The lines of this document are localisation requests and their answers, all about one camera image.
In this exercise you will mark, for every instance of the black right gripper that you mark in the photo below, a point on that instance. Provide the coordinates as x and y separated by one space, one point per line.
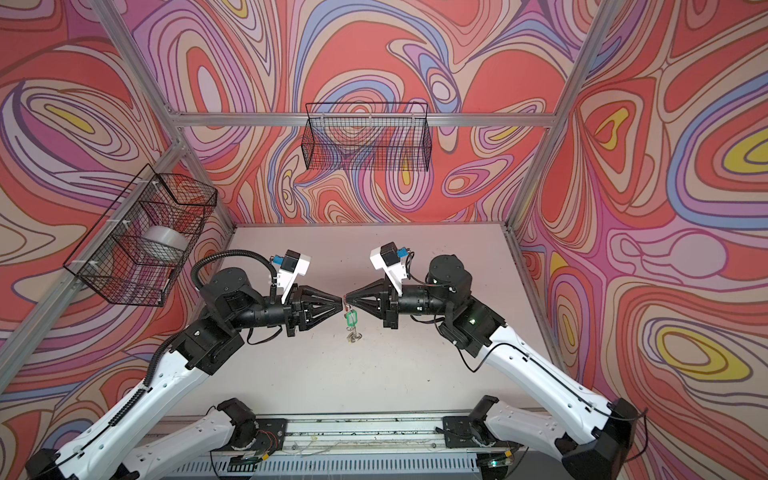
384 289

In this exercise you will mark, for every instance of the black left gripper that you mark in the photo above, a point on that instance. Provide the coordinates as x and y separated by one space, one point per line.
295 311

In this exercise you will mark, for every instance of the green plastic key tag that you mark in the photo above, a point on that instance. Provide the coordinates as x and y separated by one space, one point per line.
351 319

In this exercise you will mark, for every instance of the metal keyring disc red grip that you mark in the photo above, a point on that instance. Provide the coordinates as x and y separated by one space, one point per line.
352 335

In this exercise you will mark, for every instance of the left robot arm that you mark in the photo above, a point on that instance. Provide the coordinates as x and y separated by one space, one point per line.
241 290

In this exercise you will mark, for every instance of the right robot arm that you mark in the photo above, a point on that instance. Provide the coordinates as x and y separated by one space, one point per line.
589 434

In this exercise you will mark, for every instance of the grey tape roll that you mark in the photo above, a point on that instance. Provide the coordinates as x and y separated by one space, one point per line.
164 243

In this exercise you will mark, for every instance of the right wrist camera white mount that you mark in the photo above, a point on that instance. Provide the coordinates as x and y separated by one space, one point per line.
392 261

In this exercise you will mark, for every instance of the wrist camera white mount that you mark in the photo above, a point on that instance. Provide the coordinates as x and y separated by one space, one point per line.
289 266
392 261

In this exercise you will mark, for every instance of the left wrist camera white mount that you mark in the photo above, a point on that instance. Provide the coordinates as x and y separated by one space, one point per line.
289 266

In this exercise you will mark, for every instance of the aluminium table edge rail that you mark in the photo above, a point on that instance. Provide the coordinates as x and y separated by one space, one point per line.
398 445

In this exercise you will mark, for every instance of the black wire basket back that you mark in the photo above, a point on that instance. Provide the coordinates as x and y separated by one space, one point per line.
367 136

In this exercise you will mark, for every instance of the black wire basket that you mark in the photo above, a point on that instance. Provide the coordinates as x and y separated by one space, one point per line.
117 268
367 136

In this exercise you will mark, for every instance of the black wire basket left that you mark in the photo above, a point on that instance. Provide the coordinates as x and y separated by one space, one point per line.
117 268

